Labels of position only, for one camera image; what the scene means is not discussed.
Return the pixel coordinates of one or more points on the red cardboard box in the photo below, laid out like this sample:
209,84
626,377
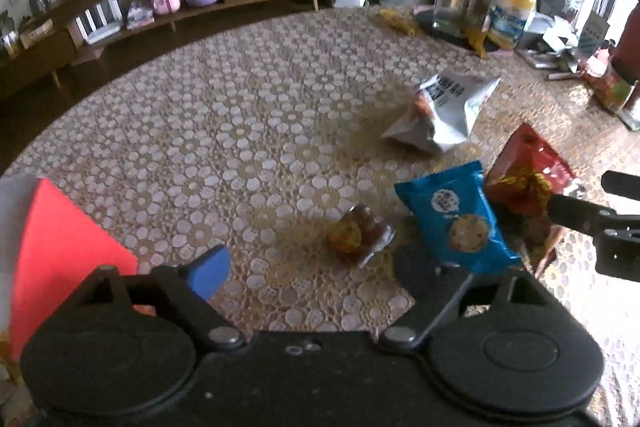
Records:
65,247

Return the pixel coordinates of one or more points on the blue cookie packet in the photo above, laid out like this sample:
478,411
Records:
460,217

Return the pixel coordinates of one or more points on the small cardboard box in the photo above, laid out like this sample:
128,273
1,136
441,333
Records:
36,33

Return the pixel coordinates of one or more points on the silver white snack bag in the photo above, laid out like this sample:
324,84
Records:
445,117

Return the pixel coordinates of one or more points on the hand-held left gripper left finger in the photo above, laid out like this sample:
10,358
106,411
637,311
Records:
209,272

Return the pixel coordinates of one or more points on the small packets on shelf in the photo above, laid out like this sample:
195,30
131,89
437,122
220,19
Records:
140,14

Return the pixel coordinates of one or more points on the maroon water bottle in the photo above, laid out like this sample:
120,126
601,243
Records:
631,47

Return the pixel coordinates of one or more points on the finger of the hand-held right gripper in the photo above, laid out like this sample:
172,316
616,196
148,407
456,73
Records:
622,185
590,214

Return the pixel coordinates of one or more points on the yellow lid canister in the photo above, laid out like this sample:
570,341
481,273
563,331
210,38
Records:
512,14

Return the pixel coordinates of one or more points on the yellow stick packets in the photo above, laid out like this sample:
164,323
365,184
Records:
397,21

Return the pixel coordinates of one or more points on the clear glass cup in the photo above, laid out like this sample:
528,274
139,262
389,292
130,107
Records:
450,9

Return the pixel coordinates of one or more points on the printed tin can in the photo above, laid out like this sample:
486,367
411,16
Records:
612,91

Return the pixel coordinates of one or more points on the black round tray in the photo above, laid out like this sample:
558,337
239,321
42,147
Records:
425,19

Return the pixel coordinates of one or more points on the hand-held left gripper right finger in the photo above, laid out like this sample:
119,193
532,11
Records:
430,287

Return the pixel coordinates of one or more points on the small brown wrapped snack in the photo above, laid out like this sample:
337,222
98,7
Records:
357,234

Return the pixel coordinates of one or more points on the red snack bag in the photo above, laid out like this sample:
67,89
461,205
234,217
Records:
525,177

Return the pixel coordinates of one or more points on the white router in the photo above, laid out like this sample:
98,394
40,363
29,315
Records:
99,24

